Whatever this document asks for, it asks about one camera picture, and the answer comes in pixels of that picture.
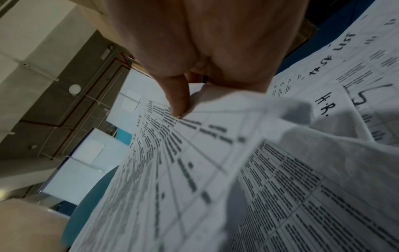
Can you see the person's right hand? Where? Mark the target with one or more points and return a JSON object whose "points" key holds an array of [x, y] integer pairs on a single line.
{"points": [[212, 34]]}

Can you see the printed paper sheet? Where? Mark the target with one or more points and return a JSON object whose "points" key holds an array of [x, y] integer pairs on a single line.
{"points": [[187, 172]]}

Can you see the pile of printed papers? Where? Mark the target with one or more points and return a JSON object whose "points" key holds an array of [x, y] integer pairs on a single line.
{"points": [[368, 64]]}

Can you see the round ceiling lamp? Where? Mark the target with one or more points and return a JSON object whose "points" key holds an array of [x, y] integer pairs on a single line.
{"points": [[75, 89]]}

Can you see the white partition panel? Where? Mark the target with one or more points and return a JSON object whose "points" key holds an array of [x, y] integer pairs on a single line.
{"points": [[81, 177]]}

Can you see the teal cylindrical barrel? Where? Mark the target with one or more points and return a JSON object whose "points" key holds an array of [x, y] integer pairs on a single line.
{"points": [[87, 211]]}

